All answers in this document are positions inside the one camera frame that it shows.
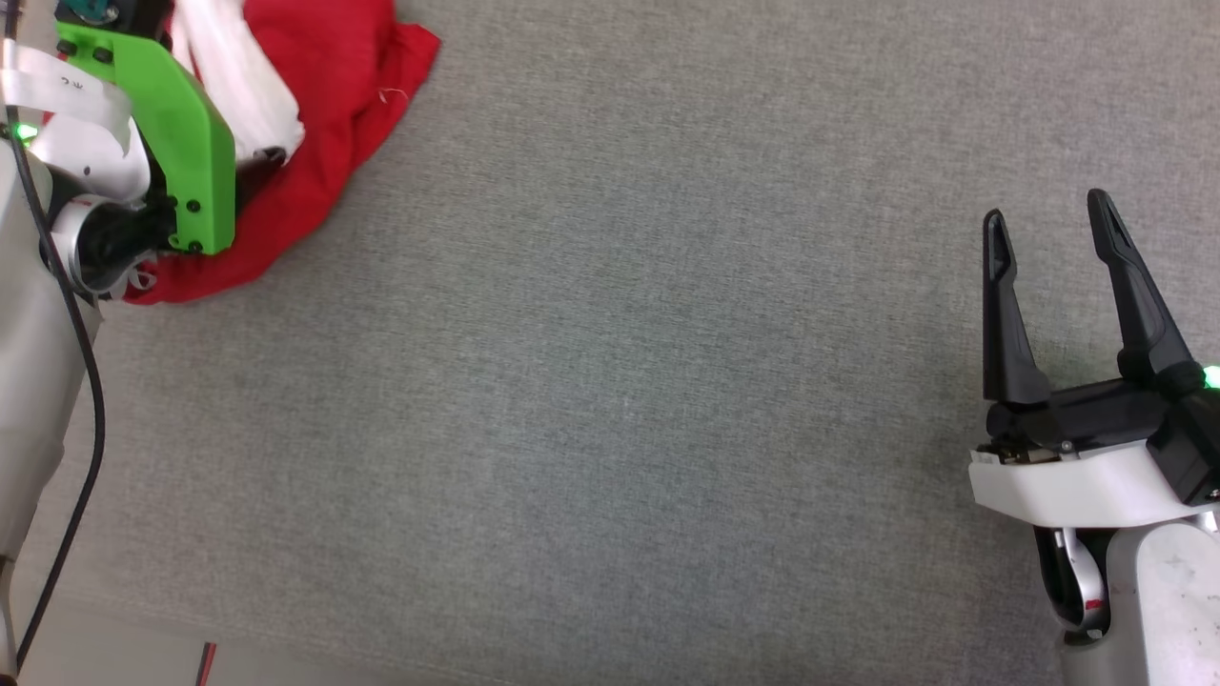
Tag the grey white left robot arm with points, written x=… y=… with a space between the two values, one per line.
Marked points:
x=29 y=333

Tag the small red black strip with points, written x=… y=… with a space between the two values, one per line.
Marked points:
x=206 y=664

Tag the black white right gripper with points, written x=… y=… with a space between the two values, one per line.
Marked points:
x=1096 y=476

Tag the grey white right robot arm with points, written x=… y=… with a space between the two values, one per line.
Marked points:
x=1163 y=600

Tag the red and white garment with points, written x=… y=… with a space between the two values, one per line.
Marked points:
x=334 y=76

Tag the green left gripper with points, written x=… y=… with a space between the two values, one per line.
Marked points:
x=186 y=133

